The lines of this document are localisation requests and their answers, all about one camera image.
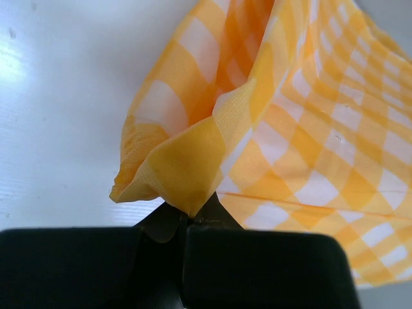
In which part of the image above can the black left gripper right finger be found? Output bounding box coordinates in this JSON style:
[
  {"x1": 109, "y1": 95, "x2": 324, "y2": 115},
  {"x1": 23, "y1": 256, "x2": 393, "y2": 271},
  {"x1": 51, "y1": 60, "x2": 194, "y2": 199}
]
[{"x1": 183, "y1": 194, "x2": 361, "y2": 308}]

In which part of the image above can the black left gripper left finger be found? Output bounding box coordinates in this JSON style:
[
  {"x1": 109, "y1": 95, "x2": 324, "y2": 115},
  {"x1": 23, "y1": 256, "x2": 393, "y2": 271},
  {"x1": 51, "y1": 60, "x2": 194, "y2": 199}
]
[{"x1": 1, "y1": 205, "x2": 183, "y2": 308}]

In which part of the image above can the yellow white checkered cloth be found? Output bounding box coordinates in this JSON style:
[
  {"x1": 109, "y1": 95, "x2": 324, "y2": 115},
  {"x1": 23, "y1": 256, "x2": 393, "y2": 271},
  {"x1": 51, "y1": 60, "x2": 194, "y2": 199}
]
[{"x1": 110, "y1": 1, "x2": 411, "y2": 288}]

